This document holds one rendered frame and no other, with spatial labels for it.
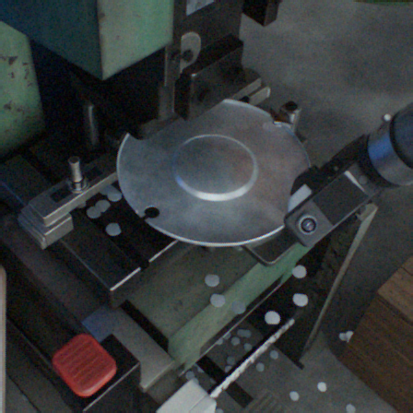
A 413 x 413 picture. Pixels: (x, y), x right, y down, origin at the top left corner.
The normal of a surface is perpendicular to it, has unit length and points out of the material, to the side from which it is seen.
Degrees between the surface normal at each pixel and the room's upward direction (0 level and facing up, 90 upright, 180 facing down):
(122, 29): 90
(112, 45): 90
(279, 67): 0
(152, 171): 0
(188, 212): 0
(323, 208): 42
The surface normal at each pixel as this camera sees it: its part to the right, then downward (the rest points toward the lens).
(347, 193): 0.00, 0.08
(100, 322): 0.07, -0.60
